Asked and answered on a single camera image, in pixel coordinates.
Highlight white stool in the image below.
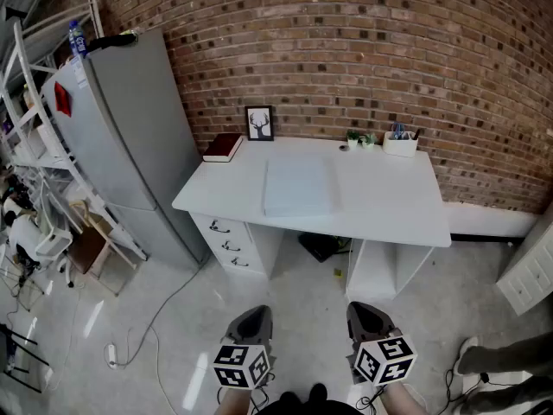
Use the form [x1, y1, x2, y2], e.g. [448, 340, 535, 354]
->
[34, 226, 75, 288]

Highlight grey refrigerator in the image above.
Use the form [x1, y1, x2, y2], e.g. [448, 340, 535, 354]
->
[40, 28, 212, 272]

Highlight person's left forearm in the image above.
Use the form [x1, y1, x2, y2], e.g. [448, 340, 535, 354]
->
[214, 386, 253, 415]

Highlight black framed deer picture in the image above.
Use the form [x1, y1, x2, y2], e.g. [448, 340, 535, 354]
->
[245, 105, 276, 143]

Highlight grey power cable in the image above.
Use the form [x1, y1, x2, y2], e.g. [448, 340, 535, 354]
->
[103, 262, 207, 370]

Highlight blue label water bottle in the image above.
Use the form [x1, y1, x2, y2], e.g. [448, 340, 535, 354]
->
[67, 19, 89, 59]

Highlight person's right forearm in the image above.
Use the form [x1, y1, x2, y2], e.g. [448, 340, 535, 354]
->
[378, 380, 429, 415]

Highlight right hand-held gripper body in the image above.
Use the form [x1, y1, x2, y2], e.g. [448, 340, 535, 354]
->
[350, 329, 419, 387]

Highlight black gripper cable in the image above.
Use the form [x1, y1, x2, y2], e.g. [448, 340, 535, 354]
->
[355, 384, 391, 411]
[249, 372, 278, 412]

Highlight wooden chair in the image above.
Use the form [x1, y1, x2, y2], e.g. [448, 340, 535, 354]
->
[66, 198, 138, 298]

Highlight white pen holder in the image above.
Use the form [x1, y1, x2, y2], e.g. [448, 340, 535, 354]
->
[382, 131, 420, 159]

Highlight white cabinet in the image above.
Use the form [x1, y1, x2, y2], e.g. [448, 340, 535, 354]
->
[495, 213, 553, 317]

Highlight black box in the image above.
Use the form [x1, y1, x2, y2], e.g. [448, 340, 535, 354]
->
[297, 232, 341, 264]

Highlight red sticker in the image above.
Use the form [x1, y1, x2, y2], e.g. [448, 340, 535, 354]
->
[53, 80, 73, 118]

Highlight black stand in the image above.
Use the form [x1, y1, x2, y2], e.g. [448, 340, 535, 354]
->
[0, 323, 51, 395]

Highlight white paper label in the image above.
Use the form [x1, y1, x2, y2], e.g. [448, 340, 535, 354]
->
[70, 55, 91, 91]

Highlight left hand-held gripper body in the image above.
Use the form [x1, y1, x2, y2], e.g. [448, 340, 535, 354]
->
[210, 331, 274, 391]

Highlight white metal shelf rack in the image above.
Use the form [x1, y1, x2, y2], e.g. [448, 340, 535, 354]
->
[0, 0, 149, 262]

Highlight person's dark legs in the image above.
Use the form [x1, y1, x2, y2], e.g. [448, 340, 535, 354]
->
[253, 381, 365, 415]

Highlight black pouch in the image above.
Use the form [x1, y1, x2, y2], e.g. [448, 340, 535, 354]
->
[86, 32, 139, 54]

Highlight dark red book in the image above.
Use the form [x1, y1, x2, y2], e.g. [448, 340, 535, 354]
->
[202, 132, 245, 163]

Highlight white desk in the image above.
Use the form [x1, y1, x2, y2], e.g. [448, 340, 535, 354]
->
[171, 135, 453, 302]

